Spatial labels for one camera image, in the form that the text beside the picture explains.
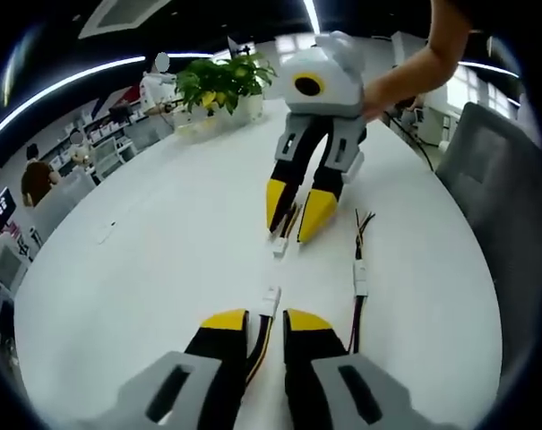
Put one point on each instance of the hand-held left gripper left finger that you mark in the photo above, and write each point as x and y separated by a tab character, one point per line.
185	385

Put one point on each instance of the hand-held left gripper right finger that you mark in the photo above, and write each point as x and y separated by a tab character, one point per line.
333	385

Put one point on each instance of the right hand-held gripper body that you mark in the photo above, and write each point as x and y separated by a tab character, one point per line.
338	89

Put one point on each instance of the white plant pot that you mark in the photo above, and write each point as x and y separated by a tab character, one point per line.
248	109

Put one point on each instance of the green potted plant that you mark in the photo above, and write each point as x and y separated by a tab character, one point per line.
217	80

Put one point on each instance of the dark grey mesh chair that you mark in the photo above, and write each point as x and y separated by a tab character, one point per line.
485	170

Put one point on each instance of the small white item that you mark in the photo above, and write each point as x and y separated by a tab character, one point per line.
105	232

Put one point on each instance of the white office chair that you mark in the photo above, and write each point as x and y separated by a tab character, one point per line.
107	159

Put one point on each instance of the white storage shelf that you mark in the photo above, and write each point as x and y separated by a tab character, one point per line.
100	125

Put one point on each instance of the grey office chair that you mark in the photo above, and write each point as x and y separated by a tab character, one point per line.
64	201

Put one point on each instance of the red computer monitor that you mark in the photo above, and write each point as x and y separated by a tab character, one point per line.
2	205

